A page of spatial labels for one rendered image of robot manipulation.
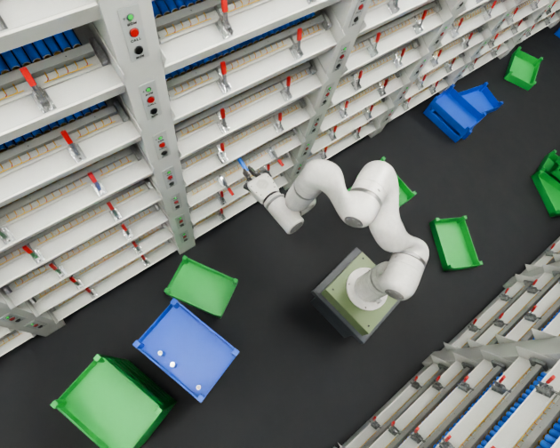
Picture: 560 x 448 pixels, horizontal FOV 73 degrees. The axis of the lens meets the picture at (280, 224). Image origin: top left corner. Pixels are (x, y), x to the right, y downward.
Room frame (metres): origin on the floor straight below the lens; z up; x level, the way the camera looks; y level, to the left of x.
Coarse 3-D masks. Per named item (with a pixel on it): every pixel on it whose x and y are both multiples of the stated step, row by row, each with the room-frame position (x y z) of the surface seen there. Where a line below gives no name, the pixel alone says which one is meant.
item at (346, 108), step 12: (396, 72) 1.65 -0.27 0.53; (372, 84) 1.51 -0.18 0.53; (384, 84) 1.52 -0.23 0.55; (396, 84) 1.62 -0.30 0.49; (360, 96) 1.43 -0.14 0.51; (372, 96) 1.48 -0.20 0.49; (384, 96) 1.52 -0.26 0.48; (336, 108) 1.31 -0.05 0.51; (348, 108) 1.35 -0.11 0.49; (360, 108) 1.38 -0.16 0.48; (324, 120) 1.22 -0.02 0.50; (336, 120) 1.26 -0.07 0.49
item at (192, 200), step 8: (296, 128) 1.09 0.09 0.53; (296, 136) 1.07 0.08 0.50; (264, 144) 0.96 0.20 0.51; (280, 144) 1.00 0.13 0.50; (288, 144) 1.02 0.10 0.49; (296, 144) 1.04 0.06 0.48; (264, 152) 0.93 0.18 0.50; (280, 152) 0.97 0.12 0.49; (256, 160) 0.88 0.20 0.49; (264, 160) 0.90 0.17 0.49; (272, 160) 0.92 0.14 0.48; (256, 168) 0.85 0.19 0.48; (224, 176) 0.74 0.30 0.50; (232, 176) 0.76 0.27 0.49; (240, 176) 0.78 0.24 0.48; (192, 184) 0.65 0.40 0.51; (208, 184) 0.68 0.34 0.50; (216, 184) 0.70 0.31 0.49; (192, 192) 0.62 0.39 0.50; (200, 192) 0.63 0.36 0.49; (208, 192) 0.65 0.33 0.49; (192, 200) 0.59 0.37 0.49; (200, 200) 0.60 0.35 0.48
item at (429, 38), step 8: (448, 0) 1.67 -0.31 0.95; (456, 0) 1.65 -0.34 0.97; (456, 16) 1.72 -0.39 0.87; (432, 32) 1.66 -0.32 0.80; (424, 40) 1.66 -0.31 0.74; (432, 40) 1.65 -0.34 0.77; (440, 40) 1.72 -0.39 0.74; (432, 48) 1.69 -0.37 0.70; (424, 56) 1.66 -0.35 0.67; (416, 64) 1.65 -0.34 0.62; (424, 64) 1.71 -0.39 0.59; (408, 72) 1.66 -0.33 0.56; (400, 88) 1.65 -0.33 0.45; (408, 88) 1.71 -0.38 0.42; (392, 96) 1.66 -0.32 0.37; (384, 112) 1.65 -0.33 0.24; (392, 112) 1.71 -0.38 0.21
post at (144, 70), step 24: (120, 0) 0.51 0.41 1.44; (144, 0) 0.54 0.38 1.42; (96, 24) 0.51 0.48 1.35; (120, 24) 0.50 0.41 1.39; (144, 24) 0.53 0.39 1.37; (120, 48) 0.49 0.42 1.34; (144, 72) 0.52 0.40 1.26; (168, 96) 0.55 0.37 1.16; (144, 120) 0.49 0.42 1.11; (168, 120) 0.54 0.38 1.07; (144, 144) 0.48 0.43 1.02; (168, 192) 0.50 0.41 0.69; (168, 216) 0.48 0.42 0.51; (192, 240) 0.54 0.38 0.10
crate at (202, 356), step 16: (176, 304) 0.17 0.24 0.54; (160, 320) 0.10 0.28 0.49; (176, 320) 0.12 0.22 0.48; (192, 320) 0.15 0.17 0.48; (144, 336) 0.03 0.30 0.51; (160, 336) 0.05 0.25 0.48; (176, 336) 0.07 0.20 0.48; (192, 336) 0.09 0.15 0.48; (208, 336) 0.11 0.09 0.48; (144, 352) -0.01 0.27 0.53; (176, 352) 0.02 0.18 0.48; (192, 352) 0.04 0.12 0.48; (208, 352) 0.06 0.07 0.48; (224, 352) 0.08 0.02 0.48; (176, 368) -0.02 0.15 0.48; (192, 368) -0.01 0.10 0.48; (208, 368) 0.01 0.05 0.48; (224, 368) 0.03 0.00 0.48; (192, 384) -0.05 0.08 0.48; (208, 384) -0.03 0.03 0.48
